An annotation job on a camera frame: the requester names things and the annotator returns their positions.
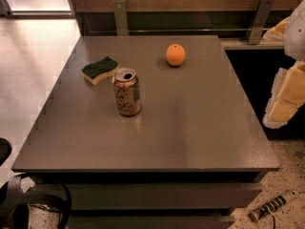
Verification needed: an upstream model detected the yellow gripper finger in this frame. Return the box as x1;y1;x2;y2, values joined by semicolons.
263;61;305;129
263;17;289;42

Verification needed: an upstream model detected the left metal bracket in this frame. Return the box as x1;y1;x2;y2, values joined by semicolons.
112;0;129;36

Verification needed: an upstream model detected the grey table drawer unit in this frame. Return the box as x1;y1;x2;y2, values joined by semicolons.
31;169;267;229

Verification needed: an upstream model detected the white power strip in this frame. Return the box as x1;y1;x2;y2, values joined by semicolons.
249;190;300;222

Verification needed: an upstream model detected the metal bracket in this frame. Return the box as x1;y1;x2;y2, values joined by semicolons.
112;0;129;36
245;0;275;45

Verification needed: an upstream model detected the black chair base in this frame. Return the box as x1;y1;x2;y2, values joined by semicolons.
0;137;72;229

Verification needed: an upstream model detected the wooden back panel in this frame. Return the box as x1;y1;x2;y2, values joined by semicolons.
69;0;302;37

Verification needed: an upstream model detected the right metal bracket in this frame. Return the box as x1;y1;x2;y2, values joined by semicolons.
245;0;275;45

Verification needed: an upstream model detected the green yellow sponge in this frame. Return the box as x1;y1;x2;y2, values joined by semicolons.
82;56;119;85

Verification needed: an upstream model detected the orange soda can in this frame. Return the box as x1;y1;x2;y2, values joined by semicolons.
112;68;141;116

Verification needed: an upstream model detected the orange fruit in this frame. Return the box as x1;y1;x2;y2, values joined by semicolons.
166;44;186;66

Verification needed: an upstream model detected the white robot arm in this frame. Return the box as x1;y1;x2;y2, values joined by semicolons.
263;0;305;129

